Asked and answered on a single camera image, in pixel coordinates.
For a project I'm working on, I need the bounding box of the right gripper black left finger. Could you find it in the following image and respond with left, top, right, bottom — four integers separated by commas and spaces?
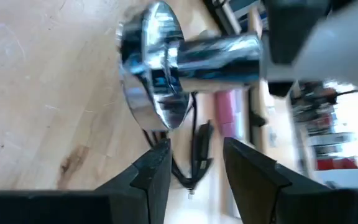
0, 138, 172, 224

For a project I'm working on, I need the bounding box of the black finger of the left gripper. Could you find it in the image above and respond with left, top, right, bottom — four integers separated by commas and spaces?
267, 80, 295, 98
264, 0, 331, 65

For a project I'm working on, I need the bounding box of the chrome lamp base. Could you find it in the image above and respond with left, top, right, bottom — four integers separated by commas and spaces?
115, 1, 264, 132

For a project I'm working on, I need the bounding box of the pink and white case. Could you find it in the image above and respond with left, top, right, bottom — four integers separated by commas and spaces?
214, 90, 246, 139

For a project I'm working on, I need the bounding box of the red storage box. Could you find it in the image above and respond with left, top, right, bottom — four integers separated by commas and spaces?
316, 157, 358, 171

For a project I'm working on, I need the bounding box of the black lamp power cord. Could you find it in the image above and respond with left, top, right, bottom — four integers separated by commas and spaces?
142, 91, 215, 200

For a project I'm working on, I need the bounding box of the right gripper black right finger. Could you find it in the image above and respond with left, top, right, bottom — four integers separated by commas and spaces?
223, 136, 358, 224

